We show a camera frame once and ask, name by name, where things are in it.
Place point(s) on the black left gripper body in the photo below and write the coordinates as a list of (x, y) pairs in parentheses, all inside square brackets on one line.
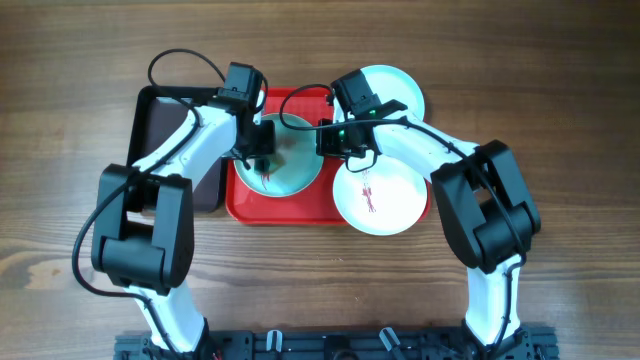
[(261, 143)]

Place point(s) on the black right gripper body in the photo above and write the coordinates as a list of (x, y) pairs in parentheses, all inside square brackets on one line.
[(337, 141)]

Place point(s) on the pale green ceramic plate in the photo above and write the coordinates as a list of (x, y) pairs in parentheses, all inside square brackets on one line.
[(302, 163)]

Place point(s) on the white ceramic plate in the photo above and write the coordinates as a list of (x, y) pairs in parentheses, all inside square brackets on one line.
[(383, 200)]

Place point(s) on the light blue ceramic plate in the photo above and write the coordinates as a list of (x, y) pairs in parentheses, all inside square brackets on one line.
[(392, 83)]

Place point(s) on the green yellow sponge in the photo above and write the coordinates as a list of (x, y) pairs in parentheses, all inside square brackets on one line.
[(268, 164)]

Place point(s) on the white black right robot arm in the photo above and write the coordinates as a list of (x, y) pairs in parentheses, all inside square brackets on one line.
[(487, 212)]

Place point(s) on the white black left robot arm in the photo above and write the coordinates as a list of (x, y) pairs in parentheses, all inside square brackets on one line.
[(144, 232)]

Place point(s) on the red plastic tray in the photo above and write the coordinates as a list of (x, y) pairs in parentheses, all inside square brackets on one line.
[(312, 206)]

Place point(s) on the dark brown tray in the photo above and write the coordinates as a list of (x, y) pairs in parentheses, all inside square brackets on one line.
[(156, 118)]

